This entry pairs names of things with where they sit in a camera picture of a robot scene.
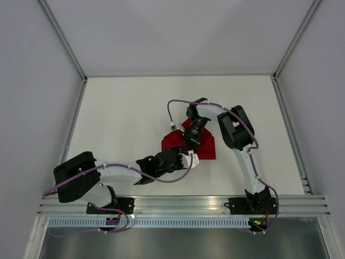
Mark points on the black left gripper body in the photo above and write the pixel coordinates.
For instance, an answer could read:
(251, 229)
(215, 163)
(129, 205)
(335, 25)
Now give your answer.
(177, 164)

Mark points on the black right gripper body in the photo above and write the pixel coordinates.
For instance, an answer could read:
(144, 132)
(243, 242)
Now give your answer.
(192, 135)

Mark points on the red cloth napkin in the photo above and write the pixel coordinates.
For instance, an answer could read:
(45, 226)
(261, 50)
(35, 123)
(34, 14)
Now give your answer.
(206, 150)

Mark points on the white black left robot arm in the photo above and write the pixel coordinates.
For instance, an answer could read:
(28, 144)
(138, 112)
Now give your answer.
(87, 178)

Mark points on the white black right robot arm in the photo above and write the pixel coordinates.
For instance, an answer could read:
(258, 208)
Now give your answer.
(238, 135)

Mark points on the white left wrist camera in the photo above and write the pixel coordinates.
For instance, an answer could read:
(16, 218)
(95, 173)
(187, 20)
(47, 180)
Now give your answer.
(190, 160)

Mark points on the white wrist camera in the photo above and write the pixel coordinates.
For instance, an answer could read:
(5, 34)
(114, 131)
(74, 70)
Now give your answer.
(190, 160)
(176, 127)

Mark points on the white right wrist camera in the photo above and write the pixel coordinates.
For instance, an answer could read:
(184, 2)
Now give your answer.
(176, 127)

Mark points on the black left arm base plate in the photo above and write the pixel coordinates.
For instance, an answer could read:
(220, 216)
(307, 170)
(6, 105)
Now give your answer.
(125, 204)

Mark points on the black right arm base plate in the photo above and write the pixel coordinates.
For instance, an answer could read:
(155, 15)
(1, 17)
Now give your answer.
(240, 206)

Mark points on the aluminium enclosure frame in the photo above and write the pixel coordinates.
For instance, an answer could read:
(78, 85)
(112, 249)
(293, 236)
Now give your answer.
(139, 63)

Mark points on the white slotted cable duct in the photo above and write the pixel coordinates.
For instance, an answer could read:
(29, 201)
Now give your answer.
(149, 222)

